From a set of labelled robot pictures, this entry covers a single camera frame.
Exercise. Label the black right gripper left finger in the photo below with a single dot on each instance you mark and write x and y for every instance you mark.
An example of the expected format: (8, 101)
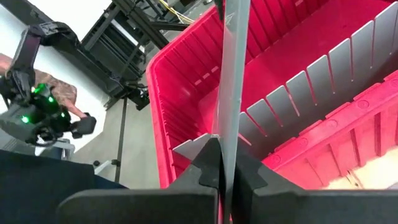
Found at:
(140, 207)

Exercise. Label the thin black stand pole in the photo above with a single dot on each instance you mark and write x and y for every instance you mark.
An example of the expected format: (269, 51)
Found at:
(120, 140)

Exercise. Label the person's forearm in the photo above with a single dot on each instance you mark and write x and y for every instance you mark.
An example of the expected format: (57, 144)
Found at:
(62, 93)

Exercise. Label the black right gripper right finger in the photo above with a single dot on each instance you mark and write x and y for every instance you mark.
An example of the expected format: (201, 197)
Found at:
(295, 207)

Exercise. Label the long grey slotted divider panel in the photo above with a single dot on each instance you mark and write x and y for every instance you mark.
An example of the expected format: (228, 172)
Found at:
(342, 68)

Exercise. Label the short grey slotted divider panel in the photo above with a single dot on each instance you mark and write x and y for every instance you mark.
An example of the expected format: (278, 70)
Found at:
(231, 93)

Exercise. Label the large red plastic bin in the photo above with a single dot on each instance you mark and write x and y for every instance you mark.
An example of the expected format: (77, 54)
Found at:
(280, 46)

